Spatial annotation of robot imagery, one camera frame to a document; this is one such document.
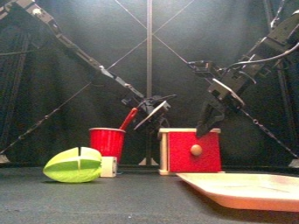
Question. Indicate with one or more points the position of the frame corner bracket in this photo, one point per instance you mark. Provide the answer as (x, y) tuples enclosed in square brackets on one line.
[(4, 159), (293, 163)]

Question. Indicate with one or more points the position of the green split toy fruit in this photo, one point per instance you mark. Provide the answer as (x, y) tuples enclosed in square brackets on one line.
[(72, 167)]

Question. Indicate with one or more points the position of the red ribbed plastic cup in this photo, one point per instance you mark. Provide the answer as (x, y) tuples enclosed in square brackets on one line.
[(107, 143)]

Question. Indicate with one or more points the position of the pole base bracket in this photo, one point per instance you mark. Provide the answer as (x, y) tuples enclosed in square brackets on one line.
[(148, 162)]

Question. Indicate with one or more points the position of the vertical metal frame pole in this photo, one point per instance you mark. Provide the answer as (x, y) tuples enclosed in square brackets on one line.
[(148, 58)]

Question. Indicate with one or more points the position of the wooden drawer box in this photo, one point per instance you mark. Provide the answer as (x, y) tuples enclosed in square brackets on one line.
[(163, 151)]

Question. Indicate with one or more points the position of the small white block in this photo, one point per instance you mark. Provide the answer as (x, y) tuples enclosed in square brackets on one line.
[(108, 166)]

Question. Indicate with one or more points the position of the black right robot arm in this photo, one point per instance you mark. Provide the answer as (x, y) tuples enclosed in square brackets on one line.
[(272, 40)]

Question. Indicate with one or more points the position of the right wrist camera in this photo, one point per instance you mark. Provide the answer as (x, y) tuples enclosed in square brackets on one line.
[(201, 67)]

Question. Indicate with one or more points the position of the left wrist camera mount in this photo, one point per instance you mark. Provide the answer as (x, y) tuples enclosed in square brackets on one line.
[(161, 99)]

